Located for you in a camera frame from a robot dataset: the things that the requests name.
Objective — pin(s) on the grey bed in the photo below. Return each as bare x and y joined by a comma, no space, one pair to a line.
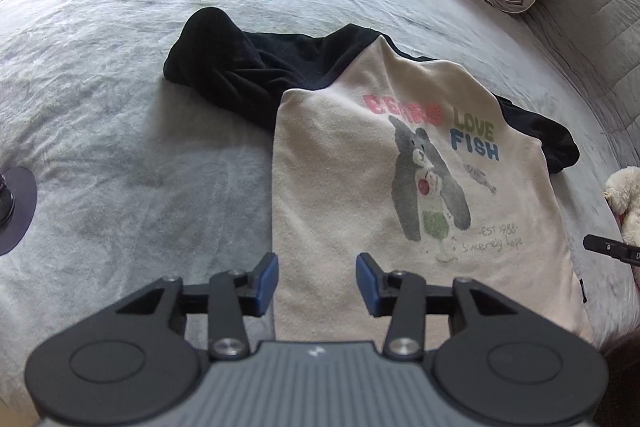
125,57

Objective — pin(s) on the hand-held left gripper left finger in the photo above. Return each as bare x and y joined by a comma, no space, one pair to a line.
267,281

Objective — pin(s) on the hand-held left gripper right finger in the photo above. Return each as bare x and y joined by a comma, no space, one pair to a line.
366,282

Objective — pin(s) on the person's dark fleece clothing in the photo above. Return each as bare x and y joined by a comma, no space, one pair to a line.
625,382

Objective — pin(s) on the round black mount disc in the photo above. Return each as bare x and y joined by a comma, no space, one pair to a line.
17,212

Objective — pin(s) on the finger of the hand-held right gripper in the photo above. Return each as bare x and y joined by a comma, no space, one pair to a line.
610,248

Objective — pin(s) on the white plush toy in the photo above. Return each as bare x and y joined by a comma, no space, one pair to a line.
625,192

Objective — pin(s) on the cream black-sleeved printed sweatshirt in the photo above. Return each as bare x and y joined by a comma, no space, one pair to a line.
340,187

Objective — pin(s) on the grey quilted headboard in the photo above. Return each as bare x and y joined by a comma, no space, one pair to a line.
600,32

